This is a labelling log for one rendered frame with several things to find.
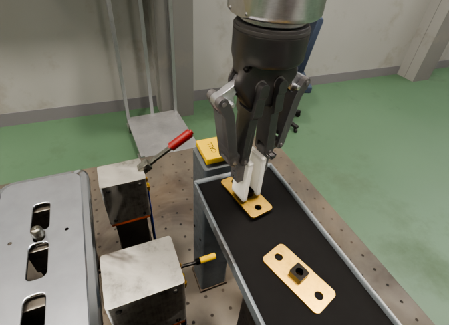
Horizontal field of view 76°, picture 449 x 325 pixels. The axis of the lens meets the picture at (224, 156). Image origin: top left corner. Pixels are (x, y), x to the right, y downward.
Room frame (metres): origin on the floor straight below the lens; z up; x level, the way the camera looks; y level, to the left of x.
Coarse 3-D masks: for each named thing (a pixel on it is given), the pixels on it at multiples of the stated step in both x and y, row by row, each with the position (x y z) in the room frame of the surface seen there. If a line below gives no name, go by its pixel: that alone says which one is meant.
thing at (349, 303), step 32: (224, 192) 0.31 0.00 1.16; (288, 192) 0.32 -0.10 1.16; (224, 224) 0.25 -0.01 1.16; (256, 224) 0.25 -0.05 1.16; (288, 224) 0.25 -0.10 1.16; (256, 256) 0.20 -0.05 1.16; (320, 256) 0.21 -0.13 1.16; (256, 288) 0.16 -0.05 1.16; (288, 288) 0.16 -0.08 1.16; (352, 288) 0.17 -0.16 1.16; (288, 320) 0.13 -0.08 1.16; (320, 320) 0.13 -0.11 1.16; (352, 320) 0.13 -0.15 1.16; (384, 320) 0.14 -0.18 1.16
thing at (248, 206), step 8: (224, 184) 0.31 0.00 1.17; (232, 184) 0.31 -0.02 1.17; (232, 192) 0.30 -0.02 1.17; (248, 192) 0.29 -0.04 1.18; (240, 200) 0.28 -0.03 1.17; (248, 200) 0.28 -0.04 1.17; (256, 200) 0.29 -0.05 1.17; (264, 200) 0.29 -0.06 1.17; (248, 208) 0.27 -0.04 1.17; (264, 208) 0.27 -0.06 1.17; (256, 216) 0.26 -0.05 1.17
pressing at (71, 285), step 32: (0, 192) 0.41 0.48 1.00; (32, 192) 0.41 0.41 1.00; (64, 192) 0.42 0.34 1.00; (0, 224) 0.33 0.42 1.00; (64, 224) 0.34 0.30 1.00; (0, 256) 0.26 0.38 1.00; (64, 256) 0.27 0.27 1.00; (96, 256) 0.28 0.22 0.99; (0, 288) 0.21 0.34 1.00; (32, 288) 0.21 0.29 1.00; (64, 288) 0.22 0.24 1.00; (96, 288) 0.22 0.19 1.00; (0, 320) 0.16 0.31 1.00; (64, 320) 0.17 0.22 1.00; (96, 320) 0.17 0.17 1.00
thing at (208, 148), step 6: (210, 138) 0.44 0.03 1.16; (216, 138) 0.44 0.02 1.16; (198, 144) 0.42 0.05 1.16; (204, 144) 0.42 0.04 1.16; (210, 144) 0.42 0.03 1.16; (216, 144) 0.42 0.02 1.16; (204, 150) 0.40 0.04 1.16; (210, 150) 0.40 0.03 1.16; (216, 150) 0.41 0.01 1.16; (204, 156) 0.39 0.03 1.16; (210, 156) 0.39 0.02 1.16; (216, 156) 0.39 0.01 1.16; (210, 162) 0.38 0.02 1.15
